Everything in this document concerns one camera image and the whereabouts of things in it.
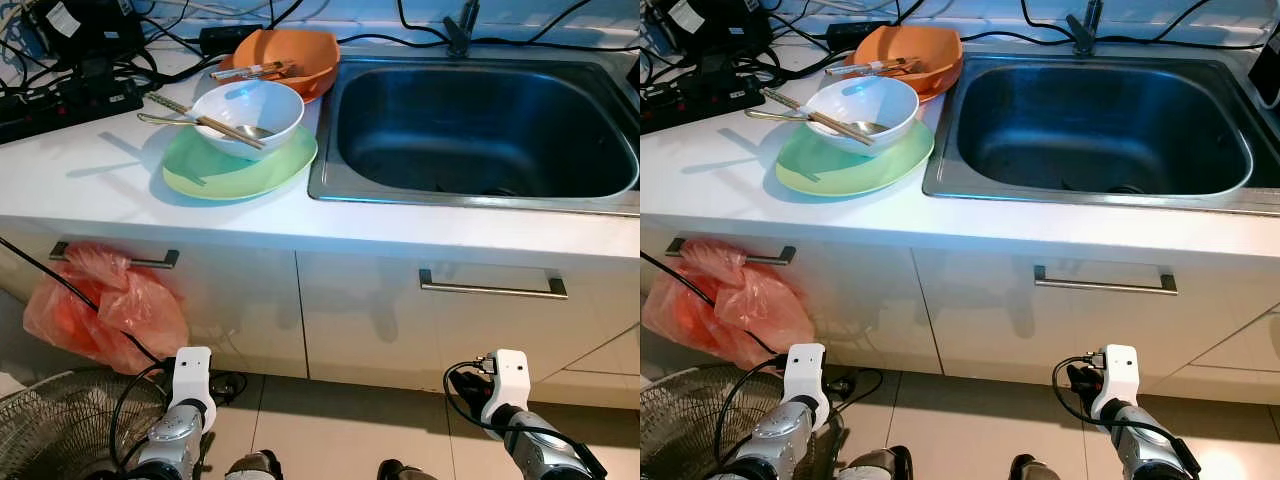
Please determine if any wooden chopstick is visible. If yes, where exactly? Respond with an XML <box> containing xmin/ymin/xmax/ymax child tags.
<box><xmin>764</xmin><ymin>92</ymin><xmax>877</xmax><ymax>147</ymax></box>
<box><xmin>150</xmin><ymin>99</ymin><xmax>266</xmax><ymax>151</ymax></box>
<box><xmin>762</xmin><ymin>88</ymin><xmax>879</xmax><ymax>143</ymax></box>
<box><xmin>148</xmin><ymin>95</ymin><xmax>269</xmax><ymax>147</ymax></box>

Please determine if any white bowl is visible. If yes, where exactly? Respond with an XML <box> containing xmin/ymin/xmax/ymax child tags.
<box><xmin>190</xmin><ymin>79</ymin><xmax>305</xmax><ymax>161</ymax></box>
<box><xmin>805</xmin><ymin>75</ymin><xmax>919</xmax><ymax>156</ymax></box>

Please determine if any white cabinet door under sink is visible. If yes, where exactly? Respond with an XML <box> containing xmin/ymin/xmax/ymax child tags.
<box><xmin>296</xmin><ymin>250</ymin><xmax>641</xmax><ymax>393</ymax></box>
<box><xmin>915</xmin><ymin>248</ymin><xmax>1280</xmax><ymax>386</ymax></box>

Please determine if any white corner cabinet door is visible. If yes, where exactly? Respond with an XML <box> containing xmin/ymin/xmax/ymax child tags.
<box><xmin>1170</xmin><ymin>305</ymin><xmax>1280</xmax><ymax>401</ymax></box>
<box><xmin>555</xmin><ymin>322</ymin><xmax>641</xmax><ymax>409</ymax></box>

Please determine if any white cabinet door with bag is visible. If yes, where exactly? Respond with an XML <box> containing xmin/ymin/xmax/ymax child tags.
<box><xmin>0</xmin><ymin>225</ymin><xmax>309</xmax><ymax>379</ymax></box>
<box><xmin>640</xmin><ymin>225</ymin><xmax>946</xmax><ymax>374</ymax></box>

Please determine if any stainless steel sink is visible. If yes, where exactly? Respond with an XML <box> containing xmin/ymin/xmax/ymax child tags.
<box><xmin>922</xmin><ymin>52</ymin><xmax>1280</xmax><ymax>216</ymax></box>
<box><xmin>308</xmin><ymin>55</ymin><xmax>641</xmax><ymax>216</ymax></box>

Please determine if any orange plastic bag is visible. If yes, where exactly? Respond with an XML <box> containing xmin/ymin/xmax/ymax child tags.
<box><xmin>642</xmin><ymin>240</ymin><xmax>816</xmax><ymax>369</ymax></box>
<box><xmin>22</xmin><ymin>242</ymin><xmax>191</xmax><ymax>376</ymax></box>

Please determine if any green plate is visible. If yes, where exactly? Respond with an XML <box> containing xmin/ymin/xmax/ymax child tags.
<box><xmin>775</xmin><ymin>120</ymin><xmax>936</xmax><ymax>198</ymax></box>
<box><xmin>162</xmin><ymin>125</ymin><xmax>319</xmax><ymax>201</ymax></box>

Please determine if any orange plate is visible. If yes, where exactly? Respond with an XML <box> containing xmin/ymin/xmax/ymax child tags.
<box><xmin>848</xmin><ymin>52</ymin><xmax>964</xmax><ymax>103</ymax></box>
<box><xmin>228</xmin><ymin>55</ymin><xmax>341</xmax><ymax>105</ymax></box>

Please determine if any metal faucet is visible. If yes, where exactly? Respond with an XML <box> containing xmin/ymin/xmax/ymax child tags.
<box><xmin>443</xmin><ymin>0</ymin><xmax>483</xmax><ymax>58</ymax></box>
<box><xmin>1065</xmin><ymin>0</ymin><xmax>1104</xmax><ymax>56</ymax></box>

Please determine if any black power strip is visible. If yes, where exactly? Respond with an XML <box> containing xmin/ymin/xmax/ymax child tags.
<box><xmin>0</xmin><ymin>75</ymin><xmax>151</xmax><ymax>146</ymax></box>
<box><xmin>640</xmin><ymin>70</ymin><xmax>771</xmax><ymax>136</ymax></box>

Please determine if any orange bowl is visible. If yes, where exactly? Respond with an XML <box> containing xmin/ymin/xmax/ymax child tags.
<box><xmin>853</xmin><ymin>25</ymin><xmax>964</xmax><ymax>101</ymax></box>
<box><xmin>232</xmin><ymin>28</ymin><xmax>341</xmax><ymax>104</ymax></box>

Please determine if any small black power adapter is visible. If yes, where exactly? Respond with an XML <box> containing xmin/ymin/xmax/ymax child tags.
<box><xmin>198</xmin><ymin>25</ymin><xmax>263</xmax><ymax>53</ymax></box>
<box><xmin>825</xmin><ymin>22</ymin><xmax>886</xmax><ymax>49</ymax></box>

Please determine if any large black charger box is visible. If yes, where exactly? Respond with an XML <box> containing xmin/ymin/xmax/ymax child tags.
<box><xmin>25</xmin><ymin>0</ymin><xmax>146</xmax><ymax>61</ymax></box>
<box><xmin>650</xmin><ymin>0</ymin><xmax>771</xmax><ymax>56</ymax></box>

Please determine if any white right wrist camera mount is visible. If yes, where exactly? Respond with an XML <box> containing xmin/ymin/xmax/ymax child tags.
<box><xmin>1092</xmin><ymin>345</ymin><xmax>1141</xmax><ymax>421</ymax></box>
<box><xmin>480</xmin><ymin>349</ymin><xmax>531</xmax><ymax>426</ymax></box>

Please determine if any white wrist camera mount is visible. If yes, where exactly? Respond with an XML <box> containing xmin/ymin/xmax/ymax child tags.
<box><xmin>1092</xmin><ymin>345</ymin><xmax>1141</xmax><ymax>421</ymax></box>
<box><xmin>783</xmin><ymin>343</ymin><xmax>829</xmax><ymax>431</ymax></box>
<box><xmin>480</xmin><ymin>349</ymin><xmax>531</xmax><ymax>426</ymax></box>
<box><xmin>170</xmin><ymin>347</ymin><xmax>216</xmax><ymax>431</ymax></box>

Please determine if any long bare metal handle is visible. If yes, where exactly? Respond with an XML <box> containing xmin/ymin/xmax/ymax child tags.
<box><xmin>1034</xmin><ymin>265</ymin><xmax>1179</xmax><ymax>296</ymax></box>
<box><xmin>419</xmin><ymin>268</ymin><xmax>568</xmax><ymax>300</ymax></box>

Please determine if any grey wire floor fan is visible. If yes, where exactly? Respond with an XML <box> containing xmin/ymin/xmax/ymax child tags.
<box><xmin>0</xmin><ymin>367</ymin><xmax>171</xmax><ymax>480</ymax></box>
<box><xmin>640</xmin><ymin>365</ymin><xmax>791</xmax><ymax>480</ymax></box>

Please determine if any black floor cable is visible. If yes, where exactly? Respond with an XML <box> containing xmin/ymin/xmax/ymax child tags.
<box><xmin>0</xmin><ymin>236</ymin><xmax>249</xmax><ymax>403</ymax></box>
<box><xmin>640</xmin><ymin>250</ymin><xmax>887</xmax><ymax>399</ymax></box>

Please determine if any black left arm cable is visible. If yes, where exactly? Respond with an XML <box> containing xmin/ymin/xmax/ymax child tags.
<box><xmin>712</xmin><ymin>357</ymin><xmax>786</xmax><ymax>479</ymax></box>
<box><xmin>108</xmin><ymin>360</ymin><xmax>181</xmax><ymax>480</ymax></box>

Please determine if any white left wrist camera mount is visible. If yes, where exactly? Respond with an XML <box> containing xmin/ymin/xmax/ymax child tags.
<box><xmin>783</xmin><ymin>343</ymin><xmax>829</xmax><ymax>431</ymax></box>
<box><xmin>170</xmin><ymin>347</ymin><xmax>216</xmax><ymax>431</ymax></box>

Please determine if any metal handle under bag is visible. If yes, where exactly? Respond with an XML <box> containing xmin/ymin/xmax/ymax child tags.
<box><xmin>50</xmin><ymin>241</ymin><xmax>181</xmax><ymax>270</ymax></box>
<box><xmin>665</xmin><ymin>238</ymin><xmax>798</xmax><ymax>266</ymax></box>

